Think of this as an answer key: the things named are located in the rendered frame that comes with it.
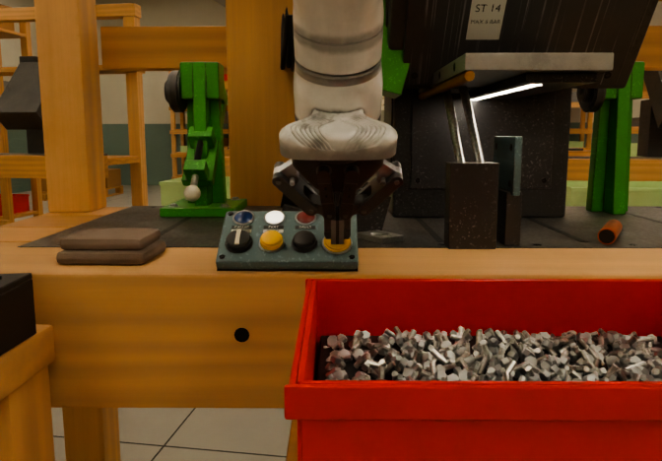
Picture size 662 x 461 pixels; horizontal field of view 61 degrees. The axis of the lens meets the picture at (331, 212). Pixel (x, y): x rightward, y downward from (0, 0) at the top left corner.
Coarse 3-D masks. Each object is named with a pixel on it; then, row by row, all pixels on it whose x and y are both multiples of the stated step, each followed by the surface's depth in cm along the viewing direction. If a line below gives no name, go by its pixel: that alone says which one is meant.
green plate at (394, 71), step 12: (384, 0) 78; (384, 12) 78; (384, 24) 78; (384, 36) 79; (384, 48) 79; (384, 60) 79; (396, 60) 79; (384, 72) 79; (396, 72) 79; (384, 84) 80; (396, 84) 80; (384, 96) 88; (396, 96) 83
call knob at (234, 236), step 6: (228, 234) 60; (234, 234) 60; (240, 234) 60; (246, 234) 60; (228, 240) 59; (234, 240) 59; (240, 240) 59; (246, 240) 59; (228, 246) 60; (234, 246) 59; (240, 246) 59; (246, 246) 60
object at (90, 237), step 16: (64, 240) 62; (80, 240) 62; (96, 240) 62; (112, 240) 62; (128, 240) 62; (144, 240) 63; (160, 240) 69; (64, 256) 62; (80, 256) 62; (96, 256) 62; (112, 256) 62; (128, 256) 62; (144, 256) 62
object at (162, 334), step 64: (0, 256) 67; (192, 256) 67; (384, 256) 67; (448, 256) 67; (512, 256) 67; (576, 256) 67; (640, 256) 67; (64, 320) 59; (128, 320) 59; (192, 320) 59; (256, 320) 59; (64, 384) 60; (128, 384) 60; (192, 384) 60; (256, 384) 60
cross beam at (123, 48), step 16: (112, 32) 123; (128, 32) 123; (144, 32) 123; (160, 32) 123; (176, 32) 123; (192, 32) 123; (208, 32) 122; (224, 32) 122; (656, 32) 122; (112, 48) 123; (128, 48) 123; (144, 48) 123; (160, 48) 123; (176, 48) 123; (192, 48) 123; (208, 48) 123; (224, 48) 123; (640, 48) 122; (656, 48) 122; (112, 64) 124; (128, 64) 124; (144, 64) 124; (160, 64) 124; (176, 64) 123; (224, 64) 123; (656, 64) 123
